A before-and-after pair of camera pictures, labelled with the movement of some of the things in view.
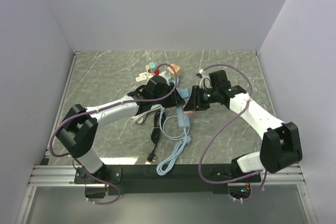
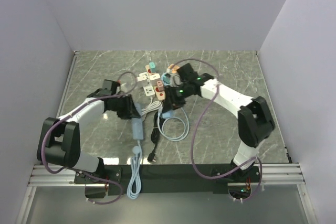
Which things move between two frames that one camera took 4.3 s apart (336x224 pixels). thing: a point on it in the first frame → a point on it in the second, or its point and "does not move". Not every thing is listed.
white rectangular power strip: [184, 119] → [137, 124]
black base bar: [146, 179] does not move
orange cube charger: [177, 68] does not move
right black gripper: [196, 102] → [171, 102]
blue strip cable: [165, 167] → [134, 188]
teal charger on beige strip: [152, 65] does not move
